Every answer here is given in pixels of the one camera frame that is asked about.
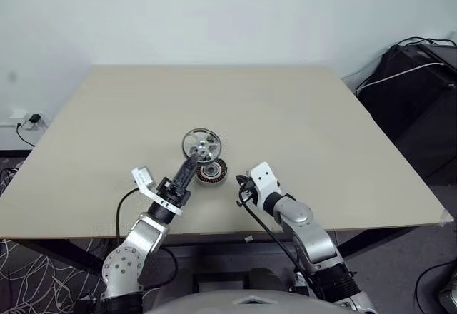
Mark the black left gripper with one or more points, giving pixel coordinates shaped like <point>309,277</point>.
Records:
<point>175,194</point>

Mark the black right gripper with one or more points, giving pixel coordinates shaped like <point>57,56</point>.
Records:
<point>249,191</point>

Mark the silver spoked rotor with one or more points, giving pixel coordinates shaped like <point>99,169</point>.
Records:
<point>207,142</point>

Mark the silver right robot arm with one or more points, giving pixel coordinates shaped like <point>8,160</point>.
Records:
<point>314,246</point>

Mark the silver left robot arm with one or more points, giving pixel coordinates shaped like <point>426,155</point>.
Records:
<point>125,257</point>

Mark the motor housing with copper windings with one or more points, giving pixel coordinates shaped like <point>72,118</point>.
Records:
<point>212,172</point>

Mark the small white clip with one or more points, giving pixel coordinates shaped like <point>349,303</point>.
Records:
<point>248,238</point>

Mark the dark rounded shape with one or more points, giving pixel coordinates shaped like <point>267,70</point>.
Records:
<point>269,280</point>

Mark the grey robot torso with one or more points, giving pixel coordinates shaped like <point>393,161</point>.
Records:
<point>228,301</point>

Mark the black power adapter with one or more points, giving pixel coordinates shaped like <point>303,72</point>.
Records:
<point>35,118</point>

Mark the large black case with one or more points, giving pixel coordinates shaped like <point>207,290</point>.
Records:
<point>410,114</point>

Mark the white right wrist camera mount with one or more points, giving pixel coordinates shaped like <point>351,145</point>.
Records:
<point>264,180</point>

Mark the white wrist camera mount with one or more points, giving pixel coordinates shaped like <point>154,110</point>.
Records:
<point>264,180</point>
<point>143,177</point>

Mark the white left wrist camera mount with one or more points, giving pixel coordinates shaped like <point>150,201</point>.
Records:
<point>143,177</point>

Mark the black table frame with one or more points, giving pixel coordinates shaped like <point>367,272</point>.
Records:
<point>53,251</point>

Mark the white wall outlet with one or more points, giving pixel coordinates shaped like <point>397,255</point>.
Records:
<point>21,114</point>

